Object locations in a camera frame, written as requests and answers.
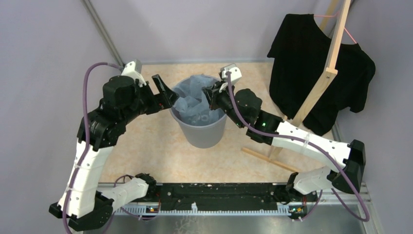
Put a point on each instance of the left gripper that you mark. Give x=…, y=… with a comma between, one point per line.
x=158, y=102

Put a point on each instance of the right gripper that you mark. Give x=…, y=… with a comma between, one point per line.
x=213, y=94

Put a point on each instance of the light blue plastic trash bag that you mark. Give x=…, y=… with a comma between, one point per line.
x=192, y=106

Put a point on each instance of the grey plastic trash bin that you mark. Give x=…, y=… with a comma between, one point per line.
x=202, y=136

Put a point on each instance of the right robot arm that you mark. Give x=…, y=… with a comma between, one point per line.
x=344, y=163

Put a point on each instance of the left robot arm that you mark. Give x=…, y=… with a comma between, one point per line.
x=82, y=206

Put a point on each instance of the black t-shirt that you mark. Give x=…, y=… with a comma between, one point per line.
x=300, y=51

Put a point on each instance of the wooden clothes stand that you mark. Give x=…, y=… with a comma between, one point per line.
x=326, y=78

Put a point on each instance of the pink clothes hanger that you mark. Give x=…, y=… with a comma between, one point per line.
x=350, y=34

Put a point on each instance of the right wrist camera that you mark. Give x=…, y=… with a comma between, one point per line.
x=230, y=72

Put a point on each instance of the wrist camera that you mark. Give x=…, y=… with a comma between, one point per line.
x=230, y=72
x=133, y=69

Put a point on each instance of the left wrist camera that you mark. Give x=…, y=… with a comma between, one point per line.
x=133, y=69

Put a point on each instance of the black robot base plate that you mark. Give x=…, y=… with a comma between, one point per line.
x=223, y=196

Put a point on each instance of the grey slotted cable duct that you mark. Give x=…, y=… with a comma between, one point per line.
x=143, y=210

